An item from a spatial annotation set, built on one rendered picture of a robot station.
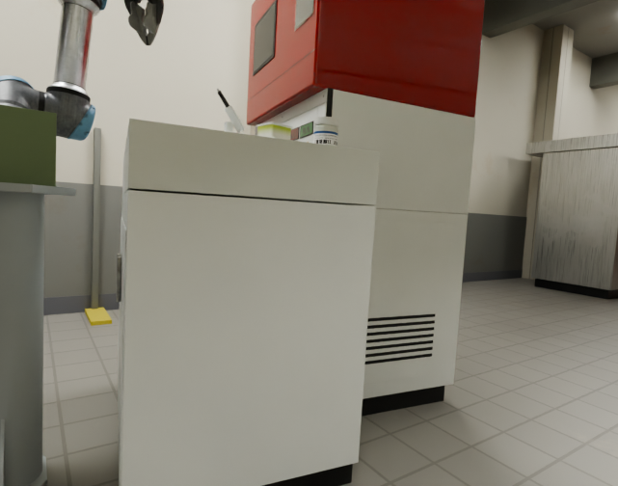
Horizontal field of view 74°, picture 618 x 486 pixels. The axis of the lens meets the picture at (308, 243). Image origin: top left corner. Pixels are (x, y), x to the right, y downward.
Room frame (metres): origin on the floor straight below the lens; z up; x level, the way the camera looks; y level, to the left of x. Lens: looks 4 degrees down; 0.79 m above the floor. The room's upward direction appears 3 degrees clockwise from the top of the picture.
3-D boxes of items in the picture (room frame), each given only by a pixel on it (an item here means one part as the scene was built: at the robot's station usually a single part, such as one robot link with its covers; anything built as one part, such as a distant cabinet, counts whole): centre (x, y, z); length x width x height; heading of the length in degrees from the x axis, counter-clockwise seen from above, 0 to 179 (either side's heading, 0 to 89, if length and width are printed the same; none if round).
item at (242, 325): (1.44, 0.32, 0.41); 0.96 x 0.64 x 0.82; 25
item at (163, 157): (1.16, 0.18, 0.89); 0.62 x 0.35 x 0.14; 115
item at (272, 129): (1.20, 0.12, 1.00); 0.07 x 0.07 x 0.07; 45
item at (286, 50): (1.96, -0.15, 1.52); 0.81 x 0.75 x 0.60; 25
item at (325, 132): (1.21, -0.03, 1.01); 0.07 x 0.07 x 0.10
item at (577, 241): (5.38, -3.66, 0.92); 1.43 x 1.12 x 1.85; 124
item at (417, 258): (1.97, -0.18, 0.41); 0.82 x 0.70 x 0.82; 25
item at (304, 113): (1.82, 0.13, 1.02); 0.81 x 0.03 x 0.40; 25
